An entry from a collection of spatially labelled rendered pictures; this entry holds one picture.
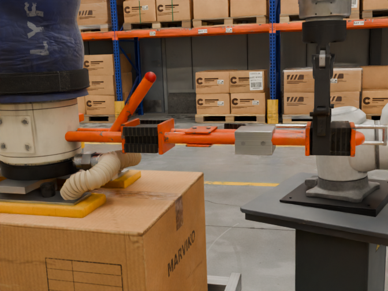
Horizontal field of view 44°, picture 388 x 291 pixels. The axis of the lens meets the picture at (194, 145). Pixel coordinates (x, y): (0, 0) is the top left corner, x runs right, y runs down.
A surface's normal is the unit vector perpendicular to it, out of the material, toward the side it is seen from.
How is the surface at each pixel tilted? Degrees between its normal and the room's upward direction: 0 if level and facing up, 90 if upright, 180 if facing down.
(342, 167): 93
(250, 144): 90
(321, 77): 80
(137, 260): 90
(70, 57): 89
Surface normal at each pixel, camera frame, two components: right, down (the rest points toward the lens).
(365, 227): -0.04, -0.98
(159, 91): -0.25, 0.20
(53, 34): 0.58, -0.14
